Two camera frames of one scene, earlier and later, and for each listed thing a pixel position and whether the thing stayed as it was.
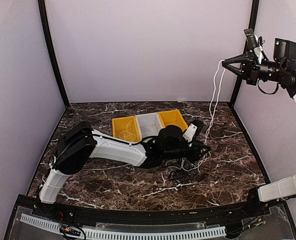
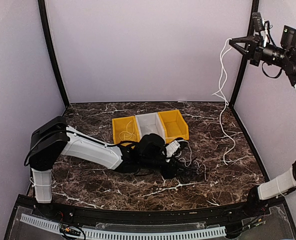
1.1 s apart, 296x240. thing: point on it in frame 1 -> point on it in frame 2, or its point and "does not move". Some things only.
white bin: x=149 y=124 does not move
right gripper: x=250 y=69 -> x=255 y=51
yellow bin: x=126 y=128 does not move
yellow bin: x=173 y=117 does not move
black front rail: x=44 y=207 does not move
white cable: x=206 y=126 -> x=217 y=94
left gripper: x=195 y=153 -> x=170 y=172
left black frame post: x=42 y=10 does not move
